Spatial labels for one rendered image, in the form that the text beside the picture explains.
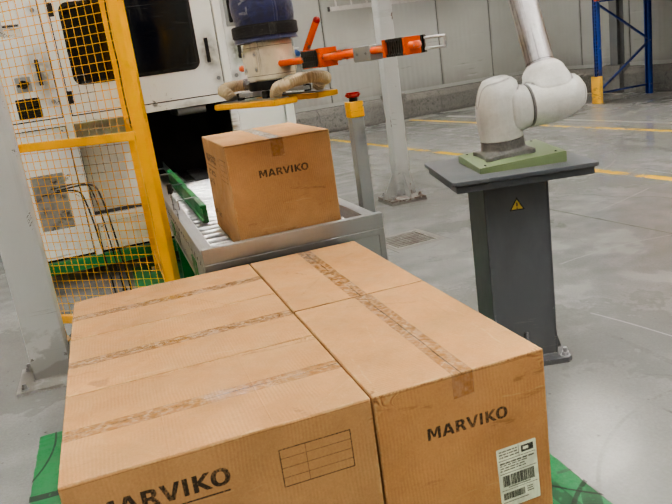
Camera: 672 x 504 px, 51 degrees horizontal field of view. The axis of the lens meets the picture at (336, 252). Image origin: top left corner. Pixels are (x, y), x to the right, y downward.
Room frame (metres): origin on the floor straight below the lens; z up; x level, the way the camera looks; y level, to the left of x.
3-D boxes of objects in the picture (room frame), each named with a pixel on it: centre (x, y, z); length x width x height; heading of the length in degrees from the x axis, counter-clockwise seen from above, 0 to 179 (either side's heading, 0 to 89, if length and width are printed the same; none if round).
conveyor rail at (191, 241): (3.60, 0.79, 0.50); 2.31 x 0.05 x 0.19; 16
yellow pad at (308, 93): (2.62, 0.06, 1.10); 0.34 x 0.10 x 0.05; 43
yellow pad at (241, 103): (2.49, 0.20, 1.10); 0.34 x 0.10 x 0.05; 43
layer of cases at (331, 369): (1.83, 0.24, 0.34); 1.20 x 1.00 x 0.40; 16
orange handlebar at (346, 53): (2.49, -0.09, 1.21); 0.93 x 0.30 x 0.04; 43
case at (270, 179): (2.92, 0.24, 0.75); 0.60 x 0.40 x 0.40; 16
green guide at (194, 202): (3.96, 0.83, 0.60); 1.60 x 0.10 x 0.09; 16
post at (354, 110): (3.26, -0.17, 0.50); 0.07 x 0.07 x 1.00; 16
